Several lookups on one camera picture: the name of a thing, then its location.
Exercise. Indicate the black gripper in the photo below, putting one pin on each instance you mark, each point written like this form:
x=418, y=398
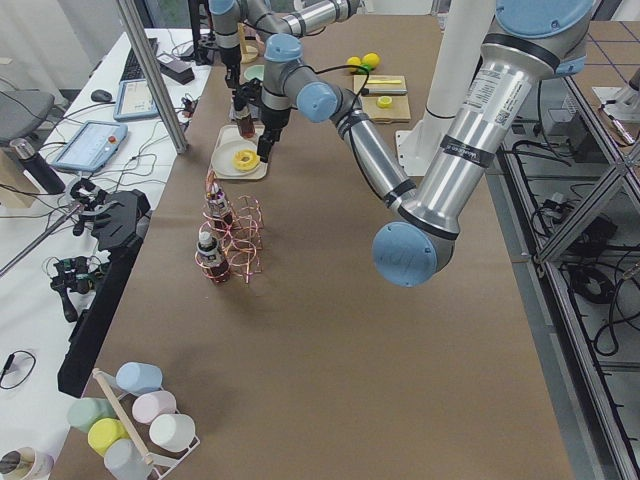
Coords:
x=273, y=119

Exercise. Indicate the tea bottle robot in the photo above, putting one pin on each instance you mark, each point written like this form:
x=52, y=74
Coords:
x=243, y=117

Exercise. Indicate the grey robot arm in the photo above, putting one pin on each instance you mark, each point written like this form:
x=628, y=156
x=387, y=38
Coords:
x=288, y=82
x=526, y=42

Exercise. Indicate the cream rabbit print tray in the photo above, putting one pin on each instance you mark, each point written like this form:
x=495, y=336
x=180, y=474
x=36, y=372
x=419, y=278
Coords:
x=229, y=133

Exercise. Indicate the tea bottle far right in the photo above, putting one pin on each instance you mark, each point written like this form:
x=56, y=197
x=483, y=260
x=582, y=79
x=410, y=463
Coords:
x=219, y=209

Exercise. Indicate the tea bottle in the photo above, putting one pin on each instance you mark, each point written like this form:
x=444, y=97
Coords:
x=219, y=209
x=211, y=259

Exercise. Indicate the tea bottle far left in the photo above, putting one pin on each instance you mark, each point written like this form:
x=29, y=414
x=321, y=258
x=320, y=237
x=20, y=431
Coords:
x=211, y=259

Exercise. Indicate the mint green bowl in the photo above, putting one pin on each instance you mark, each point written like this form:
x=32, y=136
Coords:
x=254, y=72

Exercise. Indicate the wooden round stand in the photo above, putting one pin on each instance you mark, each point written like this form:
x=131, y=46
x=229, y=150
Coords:
x=249, y=53

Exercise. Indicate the glazed donut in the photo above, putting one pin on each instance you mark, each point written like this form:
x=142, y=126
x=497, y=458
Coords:
x=245, y=160

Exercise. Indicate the white round plate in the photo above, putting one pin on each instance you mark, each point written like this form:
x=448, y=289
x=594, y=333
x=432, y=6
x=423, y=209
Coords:
x=222, y=158

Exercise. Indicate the blue teach pendant far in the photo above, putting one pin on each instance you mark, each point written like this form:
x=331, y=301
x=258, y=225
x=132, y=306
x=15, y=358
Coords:
x=134, y=101

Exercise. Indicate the blue teach pendant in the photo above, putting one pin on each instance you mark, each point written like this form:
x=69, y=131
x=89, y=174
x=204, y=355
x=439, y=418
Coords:
x=91, y=147
x=134, y=101

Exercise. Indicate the black keyboard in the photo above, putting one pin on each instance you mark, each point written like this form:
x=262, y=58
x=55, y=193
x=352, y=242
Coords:
x=132, y=68

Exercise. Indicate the steel muddler black tip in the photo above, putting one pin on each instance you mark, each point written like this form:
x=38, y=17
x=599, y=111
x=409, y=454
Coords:
x=384, y=91

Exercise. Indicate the yellow lemon lower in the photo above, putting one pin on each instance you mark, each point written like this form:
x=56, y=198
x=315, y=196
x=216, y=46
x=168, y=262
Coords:
x=372, y=59

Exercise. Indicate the half lemon slice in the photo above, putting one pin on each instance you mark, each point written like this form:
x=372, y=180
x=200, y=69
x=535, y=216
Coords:
x=384, y=102

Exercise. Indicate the black computer mouse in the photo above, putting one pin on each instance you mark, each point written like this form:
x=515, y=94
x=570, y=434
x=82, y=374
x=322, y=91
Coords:
x=101, y=96

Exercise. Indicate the bamboo cutting board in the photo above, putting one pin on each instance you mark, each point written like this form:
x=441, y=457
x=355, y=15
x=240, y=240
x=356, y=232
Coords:
x=399, y=112

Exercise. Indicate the blue teach pendant near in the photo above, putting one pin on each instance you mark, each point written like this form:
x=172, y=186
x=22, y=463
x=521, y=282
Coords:
x=91, y=147

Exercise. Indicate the black thermos flask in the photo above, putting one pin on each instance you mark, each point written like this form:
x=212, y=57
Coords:
x=36, y=165

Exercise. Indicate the blue plastic cup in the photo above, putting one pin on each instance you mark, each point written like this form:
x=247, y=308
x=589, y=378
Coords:
x=139, y=378

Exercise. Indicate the pink plastic cup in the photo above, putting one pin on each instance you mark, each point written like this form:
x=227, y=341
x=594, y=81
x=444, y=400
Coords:
x=147, y=407

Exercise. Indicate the white cup rack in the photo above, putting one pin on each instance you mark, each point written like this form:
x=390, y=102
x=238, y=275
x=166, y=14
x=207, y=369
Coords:
x=163, y=462

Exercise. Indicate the white plastic cup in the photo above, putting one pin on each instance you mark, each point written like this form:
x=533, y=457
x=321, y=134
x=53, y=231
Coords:
x=173, y=432

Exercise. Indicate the green plastic cup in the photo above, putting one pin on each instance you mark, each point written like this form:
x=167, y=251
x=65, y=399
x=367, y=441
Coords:
x=85, y=412

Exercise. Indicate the yellow plastic cup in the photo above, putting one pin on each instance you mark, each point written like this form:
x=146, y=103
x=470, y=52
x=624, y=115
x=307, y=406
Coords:
x=104, y=433

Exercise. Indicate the grey plastic cup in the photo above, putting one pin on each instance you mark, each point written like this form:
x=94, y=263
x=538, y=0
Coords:
x=124, y=462

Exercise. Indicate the copper wire bottle rack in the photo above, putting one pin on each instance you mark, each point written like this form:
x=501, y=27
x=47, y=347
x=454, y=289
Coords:
x=242, y=242

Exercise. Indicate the aluminium frame post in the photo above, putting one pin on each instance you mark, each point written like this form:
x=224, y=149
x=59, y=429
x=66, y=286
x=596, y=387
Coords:
x=139, y=43

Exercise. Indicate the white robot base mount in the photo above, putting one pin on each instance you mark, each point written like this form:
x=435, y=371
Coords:
x=458, y=58

